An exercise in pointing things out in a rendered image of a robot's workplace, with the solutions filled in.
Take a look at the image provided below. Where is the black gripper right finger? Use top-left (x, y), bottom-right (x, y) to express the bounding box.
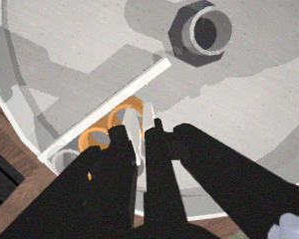
top-left (143, 102), bottom-right (299, 239)

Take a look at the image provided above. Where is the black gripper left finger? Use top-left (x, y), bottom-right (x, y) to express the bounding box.
top-left (0, 108), bottom-right (142, 239)

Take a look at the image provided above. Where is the grey hollow cylinder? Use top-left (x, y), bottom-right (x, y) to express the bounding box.
top-left (52, 134), bottom-right (81, 175)
top-left (181, 6), bottom-right (236, 56)
top-left (138, 140), bottom-right (146, 180)

